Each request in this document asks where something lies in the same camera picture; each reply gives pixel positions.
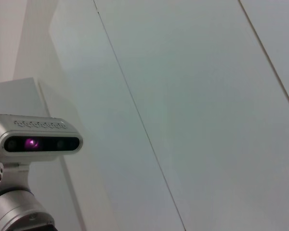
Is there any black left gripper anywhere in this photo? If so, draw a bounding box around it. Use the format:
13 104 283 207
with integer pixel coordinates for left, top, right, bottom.
39 216 60 231

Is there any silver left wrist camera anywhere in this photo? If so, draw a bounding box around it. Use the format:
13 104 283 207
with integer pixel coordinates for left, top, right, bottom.
0 114 84 174

